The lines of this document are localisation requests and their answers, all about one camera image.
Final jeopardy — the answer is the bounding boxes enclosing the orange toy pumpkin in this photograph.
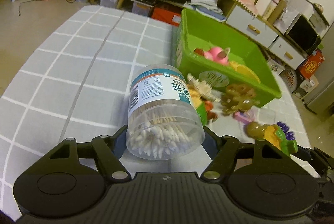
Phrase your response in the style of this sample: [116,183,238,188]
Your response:
[264,124,298,157]

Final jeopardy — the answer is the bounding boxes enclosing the clear cotton swab jar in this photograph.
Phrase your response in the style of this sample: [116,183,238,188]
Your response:
[126,64,205,161]

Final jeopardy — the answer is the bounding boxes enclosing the yellow toy pot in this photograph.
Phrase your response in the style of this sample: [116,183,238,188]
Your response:
[229,61,261,83]

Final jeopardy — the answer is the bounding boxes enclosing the pink pig toy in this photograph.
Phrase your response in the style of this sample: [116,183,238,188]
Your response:
[194,46,230,66]

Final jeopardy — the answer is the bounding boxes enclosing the brown octopus toy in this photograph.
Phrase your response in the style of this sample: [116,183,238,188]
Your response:
[245,122,269,140]
[220,84,260,116]

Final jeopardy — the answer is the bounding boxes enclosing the pink card box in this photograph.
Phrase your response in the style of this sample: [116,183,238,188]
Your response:
[233,110,255,124]

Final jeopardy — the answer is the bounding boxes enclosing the purple toy grapes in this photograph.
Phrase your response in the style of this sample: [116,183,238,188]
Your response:
[277,121,295,140]

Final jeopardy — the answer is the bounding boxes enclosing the toy corn green husk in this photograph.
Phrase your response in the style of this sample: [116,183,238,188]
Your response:
[189,88,207,126]

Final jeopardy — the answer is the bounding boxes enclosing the orange crab toy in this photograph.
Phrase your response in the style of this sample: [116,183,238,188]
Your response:
[204,101,218,122]

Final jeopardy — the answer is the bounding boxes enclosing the silver refrigerator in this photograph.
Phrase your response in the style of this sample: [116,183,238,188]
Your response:
[304,24,334,114]

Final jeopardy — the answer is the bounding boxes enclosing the white starfish toy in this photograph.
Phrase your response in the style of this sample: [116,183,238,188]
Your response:
[187,74,220,102]

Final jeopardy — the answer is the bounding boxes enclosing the grey checked table cloth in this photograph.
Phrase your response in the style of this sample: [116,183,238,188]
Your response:
[0,4,322,221]

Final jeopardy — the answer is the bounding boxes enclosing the red gift box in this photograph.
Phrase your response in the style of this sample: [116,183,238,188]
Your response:
[298,49,325,79]

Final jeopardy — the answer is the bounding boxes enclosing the green plastic storage bin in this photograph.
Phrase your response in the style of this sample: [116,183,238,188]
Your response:
[172,9,281,106]

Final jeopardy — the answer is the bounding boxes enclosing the black microwave oven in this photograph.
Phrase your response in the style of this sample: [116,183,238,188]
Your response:
[273,7,321,55]

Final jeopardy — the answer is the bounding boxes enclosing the white printer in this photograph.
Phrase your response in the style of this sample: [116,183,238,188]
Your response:
[288,0,330,29]

